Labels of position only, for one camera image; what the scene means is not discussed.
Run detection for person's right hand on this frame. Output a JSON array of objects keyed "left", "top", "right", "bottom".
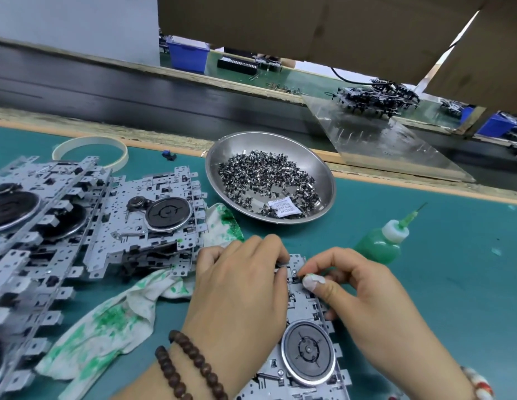
[{"left": 298, "top": 247, "right": 476, "bottom": 400}]

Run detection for person's left hand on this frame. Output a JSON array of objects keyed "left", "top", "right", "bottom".
[{"left": 182, "top": 234, "right": 291, "bottom": 388}]

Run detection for green glue squeeze bottle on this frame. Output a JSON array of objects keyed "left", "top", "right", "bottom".
[{"left": 354, "top": 202, "right": 428, "bottom": 265}]

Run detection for pile of small metal parts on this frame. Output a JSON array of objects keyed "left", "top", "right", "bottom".
[{"left": 219, "top": 149, "right": 322, "bottom": 217}]

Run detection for round metal bowl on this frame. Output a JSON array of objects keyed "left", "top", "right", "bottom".
[{"left": 204, "top": 131, "right": 337, "bottom": 226}]

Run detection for finished mechanisms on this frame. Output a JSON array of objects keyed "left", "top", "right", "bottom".
[{"left": 332, "top": 77, "right": 422, "bottom": 120}]

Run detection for black conveyor belt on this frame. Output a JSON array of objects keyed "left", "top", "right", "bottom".
[{"left": 0, "top": 37, "right": 517, "bottom": 192}]

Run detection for white green-stained cloth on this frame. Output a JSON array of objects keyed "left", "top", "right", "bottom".
[{"left": 34, "top": 202, "right": 245, "bottom": 400}]

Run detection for clear plastic sheet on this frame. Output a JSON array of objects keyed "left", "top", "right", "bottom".
[{"left": 302, "top": 96, "right": 476, "bottom": 184}]

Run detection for blue plastic bin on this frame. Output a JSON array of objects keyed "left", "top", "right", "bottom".
[
  {"left": 164, "top": 36, "right": 211, "bottom": 76},
  {"left": 477, "top": 112, "right": 517, "bottom": 140}
]

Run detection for black flat box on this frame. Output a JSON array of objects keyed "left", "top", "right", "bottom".
[{"left": 217, "top": 56, "right": 260, "bottom": 76}]

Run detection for brown cardboard panel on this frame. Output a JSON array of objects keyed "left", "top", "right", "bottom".
[{"left": 157, "top": 0, "right": 517, "bottom": 117}]

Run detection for brown bead bracelet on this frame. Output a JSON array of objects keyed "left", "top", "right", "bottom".
[{"left": 154, "top": 329, "right": 230, "bottom": 400}]

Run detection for red white bead bracelet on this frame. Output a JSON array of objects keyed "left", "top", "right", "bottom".
[{"left": 458, "top": 364, "right": 495, "bottom": 400}]

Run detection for white tape ring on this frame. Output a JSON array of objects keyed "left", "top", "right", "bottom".
[{"left": 52, "top": 136, "right": 130, "bottom": 173}]

